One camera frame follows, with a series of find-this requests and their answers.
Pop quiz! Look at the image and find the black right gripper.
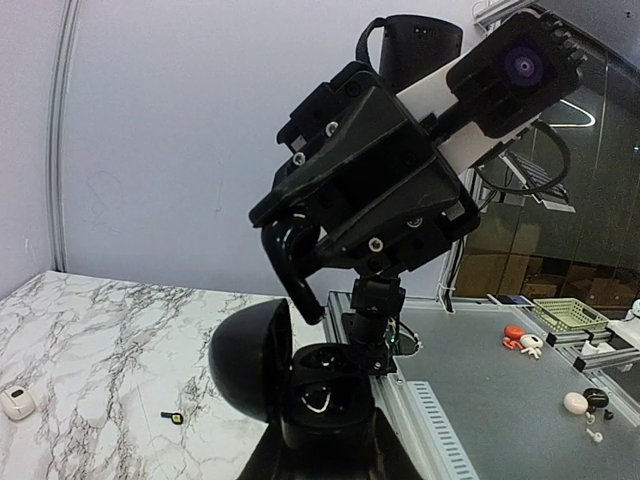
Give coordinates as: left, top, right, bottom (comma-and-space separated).
249, 61, 480, 278

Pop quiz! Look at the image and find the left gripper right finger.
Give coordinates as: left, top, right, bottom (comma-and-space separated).
372, 407, 423, 480

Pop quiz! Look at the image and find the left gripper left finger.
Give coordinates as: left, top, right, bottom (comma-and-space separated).
239, 423, 290, 480

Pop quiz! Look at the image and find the black round charging case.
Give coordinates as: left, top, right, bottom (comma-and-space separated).
208, 299, 375, 450

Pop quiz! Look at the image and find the white earbud charging case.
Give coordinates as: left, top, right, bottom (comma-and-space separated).
1, 385, 36, 422

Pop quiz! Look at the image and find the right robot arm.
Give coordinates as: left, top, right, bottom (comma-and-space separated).
249, 15, 479, 374

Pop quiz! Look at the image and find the pink white case on bench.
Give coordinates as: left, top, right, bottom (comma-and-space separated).
563, 392, 589, 416

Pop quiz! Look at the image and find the black open case on bench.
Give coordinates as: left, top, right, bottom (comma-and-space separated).
582, 388, 610, 413

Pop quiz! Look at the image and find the black earbud with yellow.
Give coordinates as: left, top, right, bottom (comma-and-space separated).
160, 412, 184, 425

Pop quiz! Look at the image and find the red and white toy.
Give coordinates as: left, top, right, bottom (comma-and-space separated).
502, 325, 544, 360

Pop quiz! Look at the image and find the cream plastic basket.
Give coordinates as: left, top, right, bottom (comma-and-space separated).
533, 298, 609, 332

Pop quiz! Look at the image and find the aluminium front rail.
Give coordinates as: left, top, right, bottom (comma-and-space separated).
324, 292, 481, 480

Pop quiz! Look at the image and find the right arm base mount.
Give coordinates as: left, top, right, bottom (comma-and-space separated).
341, 276, 422, 376

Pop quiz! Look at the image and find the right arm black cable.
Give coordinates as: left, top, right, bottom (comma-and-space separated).
469, 122, 574, 196

